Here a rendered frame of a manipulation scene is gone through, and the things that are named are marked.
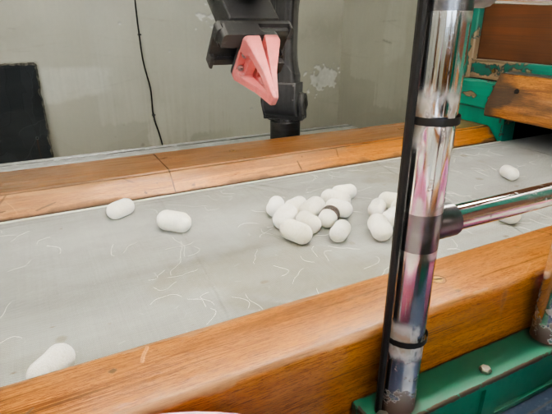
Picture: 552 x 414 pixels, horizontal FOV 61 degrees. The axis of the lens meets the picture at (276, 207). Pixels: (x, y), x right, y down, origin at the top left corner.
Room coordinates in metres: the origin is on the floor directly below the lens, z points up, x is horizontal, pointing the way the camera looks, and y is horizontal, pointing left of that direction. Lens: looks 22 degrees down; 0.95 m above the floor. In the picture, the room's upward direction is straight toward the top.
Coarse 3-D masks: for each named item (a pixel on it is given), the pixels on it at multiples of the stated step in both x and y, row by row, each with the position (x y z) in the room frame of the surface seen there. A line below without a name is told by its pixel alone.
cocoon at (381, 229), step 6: (372, 216) 0.43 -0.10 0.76; (378, 216) 0.43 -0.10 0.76; (384, 216) 0.43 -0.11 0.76; (372, 222) 0.42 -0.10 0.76; (378, 222) 0.42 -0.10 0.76; (384, 222) 0.42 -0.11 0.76; (372, 228) 0.42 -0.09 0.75; (378, 228) 0.41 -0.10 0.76; (384, 228) 0.41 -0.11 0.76; (390, 228) 0.41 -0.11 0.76; (372, 234) 0.42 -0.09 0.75; (378, 234) 0.41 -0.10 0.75; (384, 234) 0.41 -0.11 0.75; (390, 234) 0.41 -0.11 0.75; (378, 240) 0.41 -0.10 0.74; (384, 240) 0.41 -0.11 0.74
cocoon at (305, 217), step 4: (300, 212) 0.45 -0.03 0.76; (304, 212) 0.45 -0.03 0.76; (308, 212) 0.45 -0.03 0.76; (300, 216) 0.44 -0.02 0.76; (304, 216) 0.44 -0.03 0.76; (308, 216) 0.44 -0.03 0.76; (312, 216) 0.43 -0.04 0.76; (316, 216) 0.44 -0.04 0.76; (300, 220) 0.44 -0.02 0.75; (304, 220) 0.43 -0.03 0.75; (308, 220) 0.43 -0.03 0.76; (312, 220) 0.43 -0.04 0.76; (316, 220) 0.43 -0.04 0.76; (308, 224) 0.43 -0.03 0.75; (312, 224) 0.43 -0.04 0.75; (316, 224) 0.43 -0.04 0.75; (320, 224) 0.43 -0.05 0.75; (312, 228) 0.43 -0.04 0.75; (316, 228) 0.43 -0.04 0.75; (312, 232) 0.43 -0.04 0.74
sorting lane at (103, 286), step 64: (192, 192) 0.55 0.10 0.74; (256, 192) 0.55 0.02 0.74; (320, 192) 0.55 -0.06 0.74; (448, 192) 0.55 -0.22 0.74; (0, 256) 0.38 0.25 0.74; (64, 256) 0.38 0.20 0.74; (128, 256) 0.38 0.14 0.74; (192, 256) 0.38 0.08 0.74; (256, 256) 0.38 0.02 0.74; (320, 256) 0.38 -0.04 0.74; (384, 256) 0.38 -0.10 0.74; (0, 320) 0.28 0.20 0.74; (64, 320) 0.29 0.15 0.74; (128, 320) 0.29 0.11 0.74; (192, 320) 0.29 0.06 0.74; (0, 384) 0.22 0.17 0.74
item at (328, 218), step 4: (320, 212) 0.45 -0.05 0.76; (324, 212) 0.45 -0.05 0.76; (328, 212) 0.45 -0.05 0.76; (332, 212) 0.45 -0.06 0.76; (320, 216) 0.44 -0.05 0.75; (324, 216) 0.44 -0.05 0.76; (328, 216) 0.44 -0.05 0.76; (332, 216) 0.44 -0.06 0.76; (336, 216) 0.45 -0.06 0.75; (320, 220) 0.44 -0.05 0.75; (324, 220) 0.44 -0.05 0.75; (328, 220) 0.44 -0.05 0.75; (332, 220) 0.44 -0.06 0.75; (336, 220) 0.44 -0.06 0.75; (324, 224) 0.44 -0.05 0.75; (328, 224) 0.44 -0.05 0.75; (332, 224) 0.44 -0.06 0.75
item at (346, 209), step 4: (328, 200) 0.48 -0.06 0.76; (332, 200) 0.48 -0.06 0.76; (336, 200) 0.48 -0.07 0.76; (340, 200) 0.48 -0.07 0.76; (328, 204) 0.48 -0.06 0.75; (332, 204) 0.48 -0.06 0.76; (336, 204) 0.47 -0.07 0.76; (340, 204) 0.47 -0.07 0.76; (344, 204) 0.47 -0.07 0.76; (348, 204) 0.47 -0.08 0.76; (340, 208) 0.47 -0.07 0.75; (344, 208) 0.47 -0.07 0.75; (348, 208) 0.47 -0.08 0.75; (340, 212) 0.47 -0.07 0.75; (344, 212) 0.47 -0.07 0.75; (348, 212) 0.47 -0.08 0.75; (340, 216) 0.47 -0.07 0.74; (344, 216) 0.47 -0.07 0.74; (348, 216) 0.47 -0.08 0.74
